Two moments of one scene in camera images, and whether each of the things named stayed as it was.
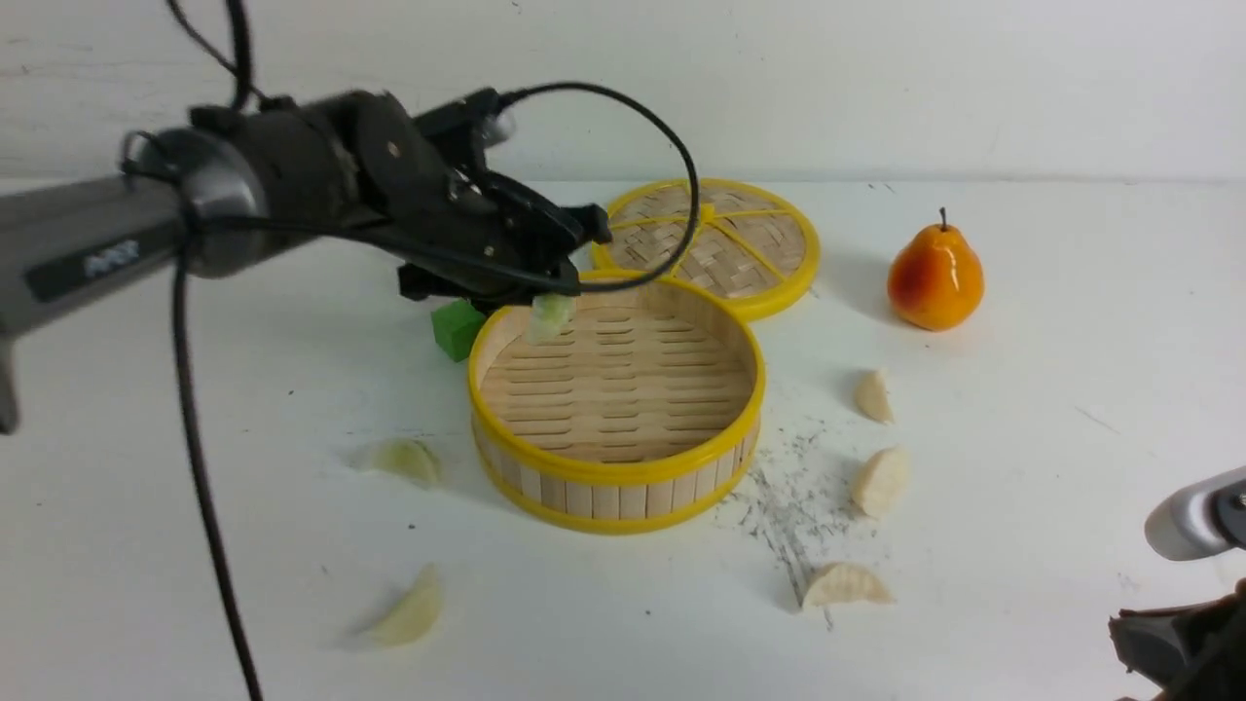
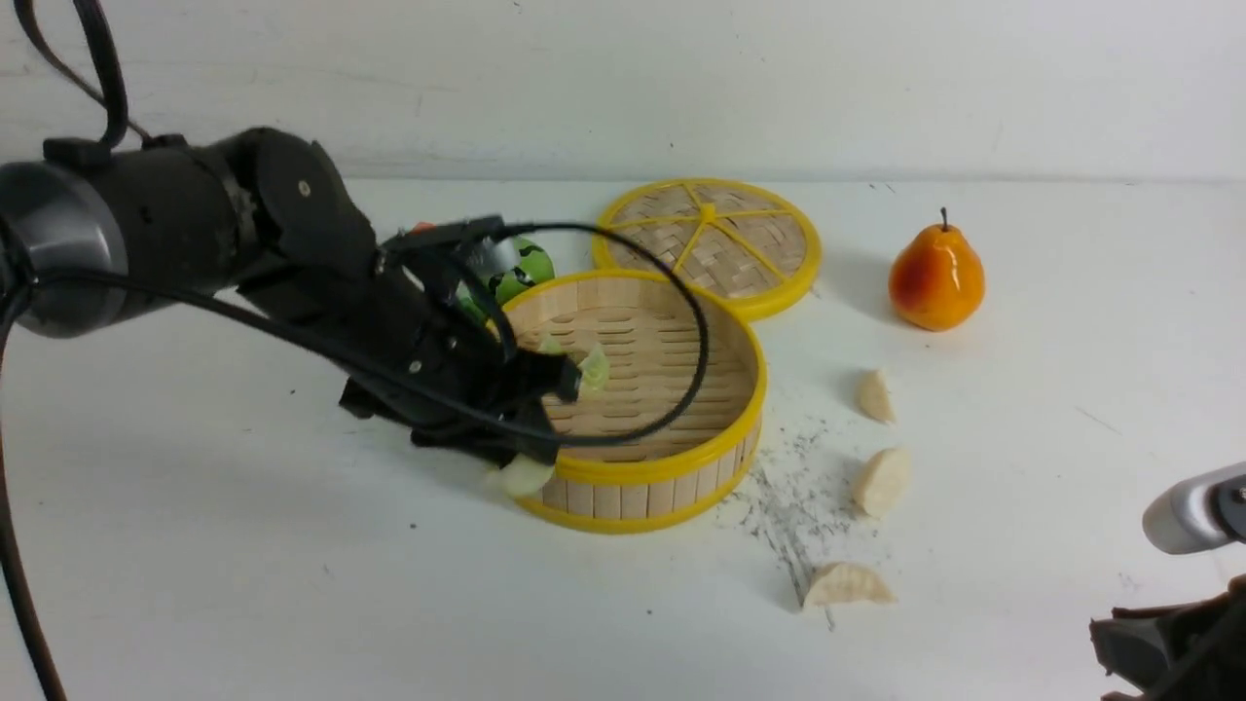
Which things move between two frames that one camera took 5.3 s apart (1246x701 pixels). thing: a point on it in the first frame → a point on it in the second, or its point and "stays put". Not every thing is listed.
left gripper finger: [588, 223] → [549, 373]
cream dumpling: [846, 582] stays put
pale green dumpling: [410, 459] → [595, 367]
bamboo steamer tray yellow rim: [643, 411] stays put
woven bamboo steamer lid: [754, 246] stays put
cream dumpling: [881, 479] stays put
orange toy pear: [935, 278] stays put
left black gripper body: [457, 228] → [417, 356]
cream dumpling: [416, 614] → [521, 475]
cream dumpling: [872, 396] stays put
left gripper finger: [560, 277] → [506, 442]
